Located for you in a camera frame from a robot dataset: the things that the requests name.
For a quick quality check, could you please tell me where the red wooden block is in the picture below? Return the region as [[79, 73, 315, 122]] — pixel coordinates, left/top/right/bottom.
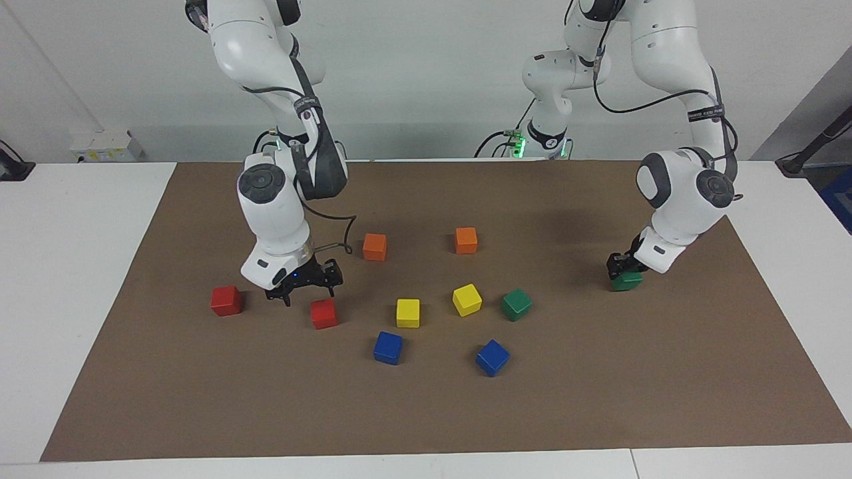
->
[[310, 298, 339, 331], [210, 285, 243, 317]]

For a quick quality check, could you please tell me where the blue wooden block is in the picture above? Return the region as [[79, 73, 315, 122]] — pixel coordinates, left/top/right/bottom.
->
[[373, 331, 404, 366], [475, 339, 511, 378]]

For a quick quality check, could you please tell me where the brown table mat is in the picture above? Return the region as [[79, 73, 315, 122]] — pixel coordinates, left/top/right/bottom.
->
[[40, 160, 852, 463]]

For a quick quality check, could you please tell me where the black stand with pole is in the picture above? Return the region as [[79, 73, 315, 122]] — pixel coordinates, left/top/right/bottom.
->
[[775, 103, 852, 177]]

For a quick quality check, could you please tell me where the blue crate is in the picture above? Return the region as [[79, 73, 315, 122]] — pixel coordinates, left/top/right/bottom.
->
[[819, 166, 852, 234]]

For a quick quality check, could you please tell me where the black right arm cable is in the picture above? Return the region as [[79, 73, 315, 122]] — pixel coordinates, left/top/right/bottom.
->
[[240, 37, 357, 257]]

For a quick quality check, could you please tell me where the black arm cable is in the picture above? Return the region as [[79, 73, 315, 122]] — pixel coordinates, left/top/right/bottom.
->
[[589, 0, 741, 200], [240, 37, 357, 257]]

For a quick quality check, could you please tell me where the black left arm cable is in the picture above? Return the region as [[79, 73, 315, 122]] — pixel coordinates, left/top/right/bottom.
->
[[589, 0, 741, 200]]

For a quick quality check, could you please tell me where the black left base cable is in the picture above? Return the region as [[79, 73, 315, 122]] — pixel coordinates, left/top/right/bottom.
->
[[474, 100, 538, 158]]

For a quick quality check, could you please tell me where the white wall outlet box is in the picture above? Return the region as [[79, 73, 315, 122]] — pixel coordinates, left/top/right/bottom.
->
[[70, 130, 144, 164]]

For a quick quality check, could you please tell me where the black clamp mount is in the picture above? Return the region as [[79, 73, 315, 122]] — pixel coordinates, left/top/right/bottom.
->
[[0, 140, 35, 182]]

